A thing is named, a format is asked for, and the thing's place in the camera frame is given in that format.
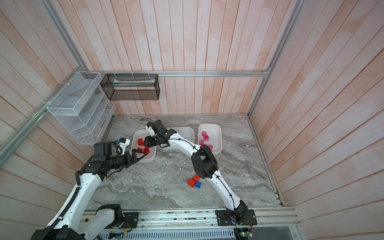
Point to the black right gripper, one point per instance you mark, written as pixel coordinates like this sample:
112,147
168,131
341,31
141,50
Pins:
150,142

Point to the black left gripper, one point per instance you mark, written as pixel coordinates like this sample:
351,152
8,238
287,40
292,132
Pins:
128,161

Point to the blue small lego brick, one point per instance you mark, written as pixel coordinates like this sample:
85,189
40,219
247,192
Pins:
198,184

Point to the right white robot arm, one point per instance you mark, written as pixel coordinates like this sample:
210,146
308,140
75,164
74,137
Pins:
204,163

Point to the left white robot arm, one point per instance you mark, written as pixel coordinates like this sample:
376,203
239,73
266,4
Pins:
78,195

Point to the left white plastic bin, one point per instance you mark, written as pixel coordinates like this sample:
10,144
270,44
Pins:
141,134

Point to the white plastic bin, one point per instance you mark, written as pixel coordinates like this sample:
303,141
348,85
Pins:
141,134
185,132
215,137

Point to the middle white plastic bin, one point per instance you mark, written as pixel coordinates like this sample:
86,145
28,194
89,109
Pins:
185,132

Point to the right white plastic bin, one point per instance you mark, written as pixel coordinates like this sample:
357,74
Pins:
215,137

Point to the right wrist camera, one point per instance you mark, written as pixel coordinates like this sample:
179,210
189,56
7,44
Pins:
151,131

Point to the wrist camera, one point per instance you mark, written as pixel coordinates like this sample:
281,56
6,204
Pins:
151,131
123,143

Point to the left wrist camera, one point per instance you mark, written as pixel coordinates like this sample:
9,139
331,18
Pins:
123,143

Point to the black wire mesh basket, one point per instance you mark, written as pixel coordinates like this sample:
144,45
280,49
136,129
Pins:
131,87

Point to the white wire mesh shelf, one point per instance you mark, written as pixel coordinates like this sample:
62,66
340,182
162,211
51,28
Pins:
83,112

